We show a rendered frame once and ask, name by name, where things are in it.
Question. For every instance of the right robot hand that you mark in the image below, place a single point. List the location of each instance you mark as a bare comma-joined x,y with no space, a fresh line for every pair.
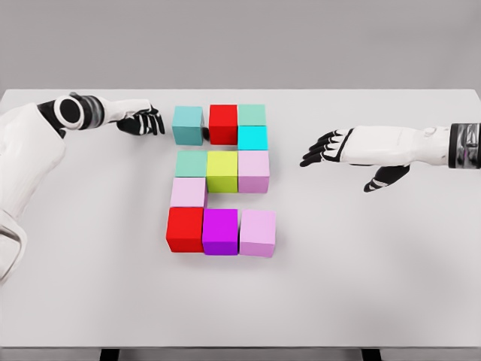
376,144

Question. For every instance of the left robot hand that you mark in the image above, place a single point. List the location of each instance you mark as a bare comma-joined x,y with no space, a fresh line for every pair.
142,119

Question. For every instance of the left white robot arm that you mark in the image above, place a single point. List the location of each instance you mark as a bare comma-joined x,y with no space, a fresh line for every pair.
26,150

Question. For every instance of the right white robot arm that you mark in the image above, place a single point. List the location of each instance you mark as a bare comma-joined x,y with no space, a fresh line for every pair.
447,146

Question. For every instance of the teal cube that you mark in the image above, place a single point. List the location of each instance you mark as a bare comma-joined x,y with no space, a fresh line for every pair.
187,124

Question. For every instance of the mint green cube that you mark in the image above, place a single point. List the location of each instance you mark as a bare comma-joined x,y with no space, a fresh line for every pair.
251,114
191,163

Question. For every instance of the red cube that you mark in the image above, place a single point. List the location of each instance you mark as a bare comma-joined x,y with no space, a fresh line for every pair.
223,124
185,229

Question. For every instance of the light pink cube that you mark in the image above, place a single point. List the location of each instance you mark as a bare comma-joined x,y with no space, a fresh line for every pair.
188,192
257,233
253,169

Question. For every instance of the yellow-green cube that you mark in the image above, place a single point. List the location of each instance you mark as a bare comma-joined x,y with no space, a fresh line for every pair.
221,171

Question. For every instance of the cyan cube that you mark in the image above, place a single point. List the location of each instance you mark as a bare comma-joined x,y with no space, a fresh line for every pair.
252,138

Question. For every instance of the magenta cube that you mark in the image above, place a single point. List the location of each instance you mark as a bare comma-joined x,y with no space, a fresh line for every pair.
220,231

